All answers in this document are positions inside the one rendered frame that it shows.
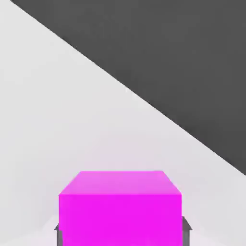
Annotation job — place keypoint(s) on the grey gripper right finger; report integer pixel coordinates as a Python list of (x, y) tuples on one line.
[(185, 233)]

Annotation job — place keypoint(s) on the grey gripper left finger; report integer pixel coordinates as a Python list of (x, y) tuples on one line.
[(59, 237)]

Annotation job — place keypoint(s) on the small magenta cube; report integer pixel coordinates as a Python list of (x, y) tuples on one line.
[(120, 215)]

